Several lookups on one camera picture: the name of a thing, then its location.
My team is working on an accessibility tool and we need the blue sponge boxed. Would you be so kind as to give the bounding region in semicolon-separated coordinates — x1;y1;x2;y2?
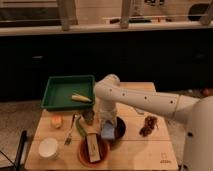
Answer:
101;121;115;140

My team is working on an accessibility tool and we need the green plastic tray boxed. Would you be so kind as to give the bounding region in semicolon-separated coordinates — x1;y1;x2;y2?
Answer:
41;75;95;111

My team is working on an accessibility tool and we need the silver fork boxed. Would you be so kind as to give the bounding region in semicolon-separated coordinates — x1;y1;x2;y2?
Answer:
64;114;80;145

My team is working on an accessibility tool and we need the orange yellow toy fruit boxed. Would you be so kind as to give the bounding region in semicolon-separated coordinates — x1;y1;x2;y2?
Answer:
51;115;63;129

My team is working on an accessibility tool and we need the dark grape bunch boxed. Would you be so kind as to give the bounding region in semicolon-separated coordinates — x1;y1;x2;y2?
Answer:
139;116;157;137

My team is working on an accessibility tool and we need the small metal cup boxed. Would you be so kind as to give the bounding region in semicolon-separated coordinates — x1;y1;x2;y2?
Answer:
82;110;95;125

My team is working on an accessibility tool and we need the orange terracotta bowl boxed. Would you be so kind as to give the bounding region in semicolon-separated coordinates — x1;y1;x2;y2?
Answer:
78;133;109;168

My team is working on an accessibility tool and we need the yellow corn cob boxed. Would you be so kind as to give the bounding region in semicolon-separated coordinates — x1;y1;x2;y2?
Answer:
71;95;92;103

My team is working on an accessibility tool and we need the white cup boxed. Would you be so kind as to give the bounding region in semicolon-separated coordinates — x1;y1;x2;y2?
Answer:
38;137;59;159

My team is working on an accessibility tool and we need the grey folded cloth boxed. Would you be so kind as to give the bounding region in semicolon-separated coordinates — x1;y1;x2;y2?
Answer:
134;108;145;115

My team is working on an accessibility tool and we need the green pepper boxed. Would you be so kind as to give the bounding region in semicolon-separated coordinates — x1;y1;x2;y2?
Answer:
75;117;87;138

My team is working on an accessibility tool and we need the wooden block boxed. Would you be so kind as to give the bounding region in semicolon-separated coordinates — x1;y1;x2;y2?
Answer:
86;134;100;163

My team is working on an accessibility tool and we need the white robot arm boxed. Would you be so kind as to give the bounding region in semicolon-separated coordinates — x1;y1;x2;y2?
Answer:
94;74;213;171

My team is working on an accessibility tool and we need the purple bowl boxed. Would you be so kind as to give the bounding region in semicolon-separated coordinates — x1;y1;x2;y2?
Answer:
110;117;126;144

